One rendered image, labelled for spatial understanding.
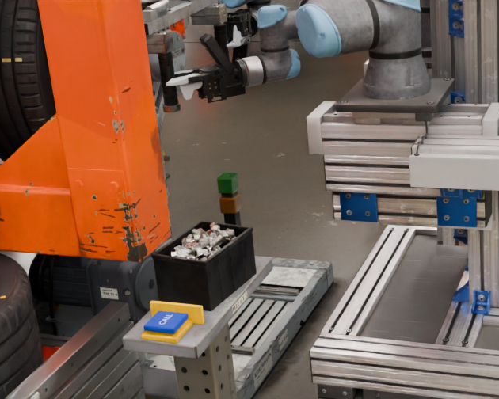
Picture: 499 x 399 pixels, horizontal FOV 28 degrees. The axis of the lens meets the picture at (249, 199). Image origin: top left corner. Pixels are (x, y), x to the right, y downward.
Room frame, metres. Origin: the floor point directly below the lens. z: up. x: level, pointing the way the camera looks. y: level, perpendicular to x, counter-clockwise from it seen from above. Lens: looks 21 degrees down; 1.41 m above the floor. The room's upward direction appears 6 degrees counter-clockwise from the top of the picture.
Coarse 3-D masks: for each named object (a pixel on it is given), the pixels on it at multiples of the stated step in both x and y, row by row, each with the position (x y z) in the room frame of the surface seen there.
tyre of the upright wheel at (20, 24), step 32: (0, 0) 2.53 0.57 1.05; (32, 0) 2.49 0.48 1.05; (0, 32) 2.49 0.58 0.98; (32, 32) 2.45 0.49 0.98; (0, 64) 2.47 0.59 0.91; (32, 64) 2.43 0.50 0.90; (0, 96) 2.46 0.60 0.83; (32, 96) 2.43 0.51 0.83; (0, 128) 2.50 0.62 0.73; (32, 128) 2.46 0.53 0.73
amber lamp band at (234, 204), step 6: (222, 198) 2.15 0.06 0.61; (228, 198) 2.14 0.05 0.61; (234, 198) 2.14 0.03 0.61; (240, 198) 2.16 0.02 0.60; (222, 204) 2.15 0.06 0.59; (228, 204) 2.14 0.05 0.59; (234, 204) 2.13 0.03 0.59; (240, 204) 2.16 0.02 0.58; (222, 210) 2.15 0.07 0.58; (228, 210) 2.14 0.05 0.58; (234, 210) 2.13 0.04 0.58
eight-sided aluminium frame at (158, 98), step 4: (168, 8) 2.93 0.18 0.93; (164, 28) 2.89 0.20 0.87; (168, 28) 2.92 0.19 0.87; (152, 84) 2.88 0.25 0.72; (156, 84) 2.89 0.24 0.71; (160, 84) 2.87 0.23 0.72; (156, 88) 2.89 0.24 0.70; (160, 88) 2.86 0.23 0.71; (156, 92) 2.89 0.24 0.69; (160, 92) 2.85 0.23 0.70; (156, 96) 2.89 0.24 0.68; (160, 96) 2.84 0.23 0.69; (156, 100) 2.83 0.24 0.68; (160, 100) 2.83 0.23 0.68; (156, 104) 2.82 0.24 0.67; (160, 104) 2.82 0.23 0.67; (160, 108) 2.81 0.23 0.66; (160, 112) 2.81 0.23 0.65; (164, 112) 2.83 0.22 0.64; (160, 116) 2.81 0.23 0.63; (160, 120) 2.81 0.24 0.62; (160, 124) 2.79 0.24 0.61; (160, 128) 2.79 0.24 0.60
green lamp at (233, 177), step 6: (222, 174) 2.17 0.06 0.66; (228, 174) 2.16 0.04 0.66; (234, 174) 2.16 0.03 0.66; (222, 180) 2.14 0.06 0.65; (228, 180) 2.14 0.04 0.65; (234, 180) 2.14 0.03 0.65; (222, 186) 2.14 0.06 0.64; (228, 186) 2.14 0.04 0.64; (234, 186) 2.14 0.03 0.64; (222, 192) 2.14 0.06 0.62; (228, 192) 2.14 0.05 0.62
